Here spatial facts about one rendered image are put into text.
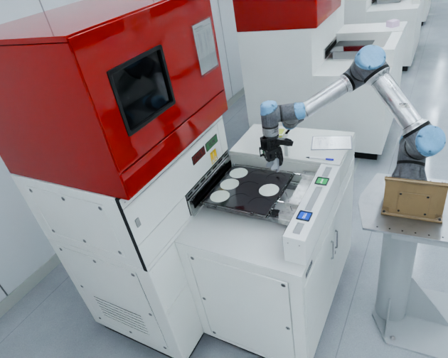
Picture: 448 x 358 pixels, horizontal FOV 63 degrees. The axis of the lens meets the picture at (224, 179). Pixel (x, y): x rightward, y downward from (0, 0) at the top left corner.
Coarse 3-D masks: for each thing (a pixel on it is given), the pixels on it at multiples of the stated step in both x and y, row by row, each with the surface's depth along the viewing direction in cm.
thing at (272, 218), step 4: (212, 208) 189; (216, 208) 188; (232, 212) 184; (236, 212) 182; (240, 212) 181; (248, 216) 179; (252, 216) 178; (256, 216) 177; (272, 216) 173; (276, 216) 172; (268, 220) 174; (272, 220) 173; (276, 220) 172
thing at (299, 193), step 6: (300, 180) 188; (306, 180) 187; (300, 186) 184; (306, 186) 183; (294, 192) 180; (300, 192) 179; (294, 198) 176; (300, 198) 176; (294, 210) 169; (282, 222) 166; (288, 222) 164
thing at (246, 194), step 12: (252, 168) 200; (240, 180) 193; (252, 180) 191; (264, 180) 189; (276, 180) 188; (240, 192) 184; (252, 192) 182; (216, 204) 179; (228, 204) 178; (240, 204) 176; (252, 204) 175; (264, 204) 173
